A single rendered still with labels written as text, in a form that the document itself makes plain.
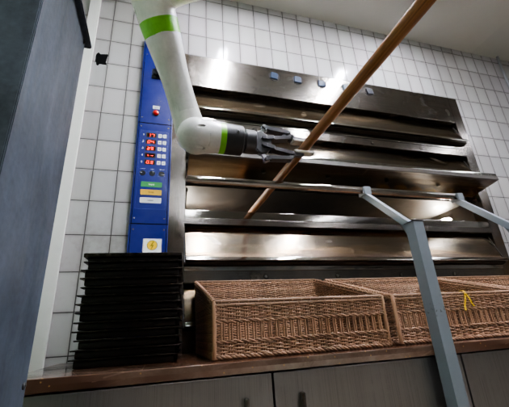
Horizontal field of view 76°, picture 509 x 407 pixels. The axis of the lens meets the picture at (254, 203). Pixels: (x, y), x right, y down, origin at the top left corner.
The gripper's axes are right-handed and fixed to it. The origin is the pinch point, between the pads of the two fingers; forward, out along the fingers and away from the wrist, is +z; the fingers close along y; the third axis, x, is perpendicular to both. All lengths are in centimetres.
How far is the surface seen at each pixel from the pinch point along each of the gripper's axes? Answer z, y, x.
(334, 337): 7, 58, -8
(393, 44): -0.1, 1.7, 44.5
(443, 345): 35, 62, 3
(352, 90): -0.3, 1.5, 29.8
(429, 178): 100, -19, -45
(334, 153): 50, -36, -58
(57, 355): -76, 59, -59
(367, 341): 18, 60, -8
